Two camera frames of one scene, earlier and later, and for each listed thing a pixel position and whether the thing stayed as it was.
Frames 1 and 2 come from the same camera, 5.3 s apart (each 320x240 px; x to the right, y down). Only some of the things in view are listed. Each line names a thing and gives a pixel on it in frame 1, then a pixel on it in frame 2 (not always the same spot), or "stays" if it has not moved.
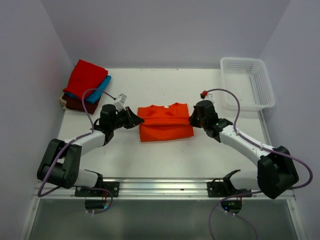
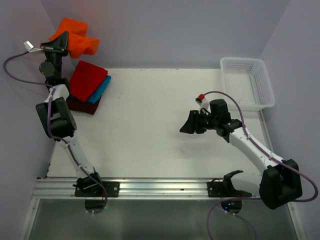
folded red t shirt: (84, 76) stays
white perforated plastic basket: (248, 78) stays
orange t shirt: (161, 123) to (78, 43)
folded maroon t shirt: (76, 104) stays
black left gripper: (134, 120) to (59, 45)
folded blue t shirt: (96, 94) stays
